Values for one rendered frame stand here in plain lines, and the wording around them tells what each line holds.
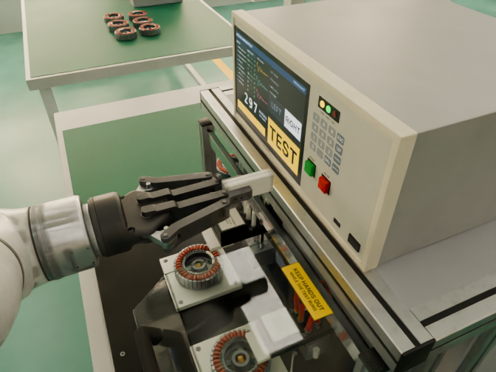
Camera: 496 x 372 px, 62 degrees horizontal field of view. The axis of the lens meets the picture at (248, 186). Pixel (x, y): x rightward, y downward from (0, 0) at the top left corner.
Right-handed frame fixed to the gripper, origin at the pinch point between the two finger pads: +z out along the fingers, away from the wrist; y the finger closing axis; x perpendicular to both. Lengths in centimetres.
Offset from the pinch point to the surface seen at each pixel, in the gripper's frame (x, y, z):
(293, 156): -1.1, -4.9, 9.7
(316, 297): -11.5, 12.6, 4.6
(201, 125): -12.8, -37.8, 5.4
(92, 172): -43, -74, -20
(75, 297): -118, -91, -43
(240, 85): 1.4, -25.6, 9.7
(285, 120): 3.5, -8.1, 9.7
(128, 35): -40, -182, 13
